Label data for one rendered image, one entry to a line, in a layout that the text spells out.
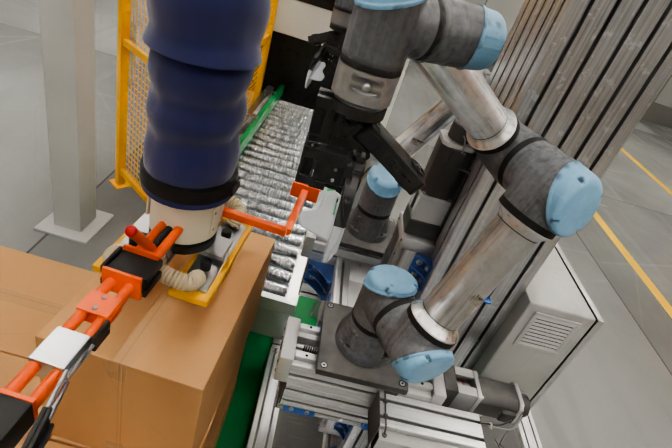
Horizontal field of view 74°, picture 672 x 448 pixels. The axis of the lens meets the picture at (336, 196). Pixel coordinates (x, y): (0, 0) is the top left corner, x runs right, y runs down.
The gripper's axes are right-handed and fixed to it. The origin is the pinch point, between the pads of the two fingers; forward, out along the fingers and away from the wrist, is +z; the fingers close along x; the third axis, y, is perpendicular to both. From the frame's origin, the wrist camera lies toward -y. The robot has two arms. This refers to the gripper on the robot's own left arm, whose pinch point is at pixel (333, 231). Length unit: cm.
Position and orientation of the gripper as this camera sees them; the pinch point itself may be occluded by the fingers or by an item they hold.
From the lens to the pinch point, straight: 65.3
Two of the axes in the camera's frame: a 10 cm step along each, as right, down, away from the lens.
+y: -9.6, -2.6, -0.8
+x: -0.7, 5.1, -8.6
